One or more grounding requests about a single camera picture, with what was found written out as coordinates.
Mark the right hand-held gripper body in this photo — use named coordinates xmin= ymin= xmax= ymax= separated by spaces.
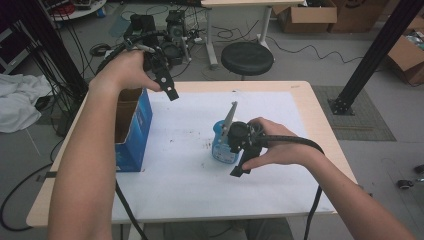
xmin=227 ymin=121 xmax=268 ymax=158

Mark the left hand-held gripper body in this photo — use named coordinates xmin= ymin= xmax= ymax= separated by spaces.
xmin=143 ymin=49 xmax=170 ymax=80

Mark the blue plastic bottle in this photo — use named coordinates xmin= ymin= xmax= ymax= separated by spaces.
xmin=211 ymin=119 xmax=242 ymax=165

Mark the blue cardboard box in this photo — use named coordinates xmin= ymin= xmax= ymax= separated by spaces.
xmin=114 ymin=87 xmax=154 ymax=173

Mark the person's left hand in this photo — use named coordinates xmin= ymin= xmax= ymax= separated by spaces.
xmin=89 ymin=49 xmax=163 ymax=95

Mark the person's right hand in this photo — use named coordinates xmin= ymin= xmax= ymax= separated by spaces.
xmin=241 ymin=116 xmax=324 ymax=171

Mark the black floor equipment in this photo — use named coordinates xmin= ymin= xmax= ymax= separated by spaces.
xmin=129 ymin=9 xmax=194 ymax=67

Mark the white desk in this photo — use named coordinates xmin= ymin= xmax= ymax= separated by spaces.
xmin=200 ymin=0 xmax=308 ymax=71

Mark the white table mat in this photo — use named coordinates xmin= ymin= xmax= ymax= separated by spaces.
xmin=111 ymin=90 xmax=336 ymax=224

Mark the black round stool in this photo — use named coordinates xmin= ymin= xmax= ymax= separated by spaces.
xmin=220 ymin=41 xmax=275 ymax=81

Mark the round white table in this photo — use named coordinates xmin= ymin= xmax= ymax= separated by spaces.
xmin=49 ymin=0 xmax=108 ymax=22

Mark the light wooden table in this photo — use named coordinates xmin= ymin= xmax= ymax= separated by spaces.
xmin=25 ymin=80 xmax=359 ymax=229

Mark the open brown cardboard box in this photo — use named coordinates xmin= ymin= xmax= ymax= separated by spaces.
xmin=272 ymin=0 xmax=338 ymax=34

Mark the grey floor mat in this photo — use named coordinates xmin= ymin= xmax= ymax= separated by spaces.
xmin=311 ymin=85 xmax=398 ymax=142

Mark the white cloth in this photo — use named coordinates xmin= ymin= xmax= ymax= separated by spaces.
xmin=0 ymin=72 xmax=53 ymax=135

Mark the black caster wheel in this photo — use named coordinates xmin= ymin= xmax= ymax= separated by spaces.
xmin=396 ymin=178 xmax=415 ymax=191

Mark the closed brown cardboard box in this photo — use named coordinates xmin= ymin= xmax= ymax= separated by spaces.
xmin=327 ymin=0 xmax=390 ymax=34

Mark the brown cardboard box with contents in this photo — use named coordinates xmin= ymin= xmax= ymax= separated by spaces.
xmin=385 ymin=16 xmax=424 ymax=87

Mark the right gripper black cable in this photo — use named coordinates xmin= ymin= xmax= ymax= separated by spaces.
xmin=260 ymin=133 xmax=326 ymax=240

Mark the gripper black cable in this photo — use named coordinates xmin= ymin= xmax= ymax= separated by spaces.
xmin=95 ymin=30 xmax=170 ymax=240
xmin=260 ymin=133 xmax=326 ymax=240

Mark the black metal frame post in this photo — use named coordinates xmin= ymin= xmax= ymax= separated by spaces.
xmin=327 ymin=0 xmax=424 ymax=116
xmin=19 ymin=0 xmax=90 ymax=99

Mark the thin black floor cable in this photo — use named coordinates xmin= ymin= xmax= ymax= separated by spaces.
xmin=212 ymin=19 xmax=365 ymax=65

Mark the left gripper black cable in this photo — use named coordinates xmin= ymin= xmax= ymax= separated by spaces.
xmin=95 ymin=30 xmax=170 ymax=240

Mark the thick black floor cable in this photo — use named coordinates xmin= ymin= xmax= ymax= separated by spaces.
xmin=0 ymin=161 xmax=55 ymax=233

